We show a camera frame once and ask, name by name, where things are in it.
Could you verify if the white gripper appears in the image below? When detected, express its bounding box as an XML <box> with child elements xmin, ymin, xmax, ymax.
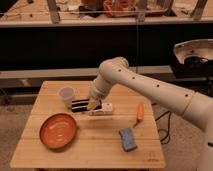
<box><xmin>87</xmin><ymin>78</ymin><xmax>110</xmax><ymax>110</ymax></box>

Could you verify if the black white striped eraser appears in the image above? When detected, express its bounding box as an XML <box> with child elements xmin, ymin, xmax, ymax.
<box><xmin>71</xmin><ymin>99</ymin><xmax>89</xmax><ymax>113</ymax></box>

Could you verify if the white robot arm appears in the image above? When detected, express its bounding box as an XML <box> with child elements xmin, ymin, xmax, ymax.
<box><xmin>88</xmin><ymin>57</ymin><xmax>213</xmax><ymax>171</ymax></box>

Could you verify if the wooden table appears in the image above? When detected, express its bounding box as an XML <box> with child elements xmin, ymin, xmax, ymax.
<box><xmin>10</xmin><ymin>81</ymin><xmax>165</xmax><ymax>169</ymax></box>

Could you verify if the orange bowl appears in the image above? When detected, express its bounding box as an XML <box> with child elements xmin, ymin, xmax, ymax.
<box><xmin>39</xmin><ymin>113</ymin><xmax>77</xmax><ymax>150</ymax></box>

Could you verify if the blue sponge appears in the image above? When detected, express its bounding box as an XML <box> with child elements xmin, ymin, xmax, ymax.
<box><xmin>119</xmin><ymin>128</ymin><xmax>137</xmax><ymax>152</ymax></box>

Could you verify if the orange object on shelf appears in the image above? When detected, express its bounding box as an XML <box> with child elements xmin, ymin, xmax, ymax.
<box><xmin>103</xmin><ymin>0</ymin><xmax>136</xmax><ymax>17</ymax></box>

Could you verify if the white domed machine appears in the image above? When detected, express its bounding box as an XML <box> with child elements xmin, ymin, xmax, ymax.
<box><xmin>171</xmin><ymin>39</ymin><xmax>213</xmax><ymax>78</ymax></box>

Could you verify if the orange handled tool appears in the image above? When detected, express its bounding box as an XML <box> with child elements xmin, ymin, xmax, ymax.
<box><xmin>133</xmin><ymin>103</ymin><xmax>144</xmax><ymax>128</ymax></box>

